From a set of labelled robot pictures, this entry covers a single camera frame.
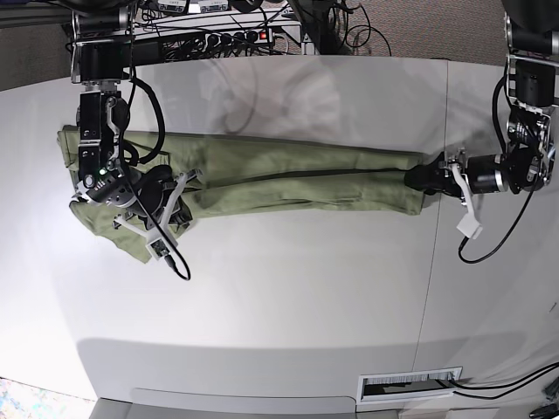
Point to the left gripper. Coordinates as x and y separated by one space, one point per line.
431 177

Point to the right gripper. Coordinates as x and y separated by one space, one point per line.
158 204

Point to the green T-shirt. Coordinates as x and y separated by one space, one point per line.
244 175

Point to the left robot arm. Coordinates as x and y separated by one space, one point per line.
523 103

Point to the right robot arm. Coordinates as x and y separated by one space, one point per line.
108 174

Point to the black power strip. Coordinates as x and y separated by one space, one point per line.
245 38

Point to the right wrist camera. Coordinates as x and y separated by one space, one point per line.
159 248

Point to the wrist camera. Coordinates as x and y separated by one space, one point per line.
469 226
159 248

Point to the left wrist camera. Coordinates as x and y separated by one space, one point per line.
469 226

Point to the white table leg frame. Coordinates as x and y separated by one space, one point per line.
302 13

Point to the table cable grommet slot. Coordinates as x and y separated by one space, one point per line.
407 387

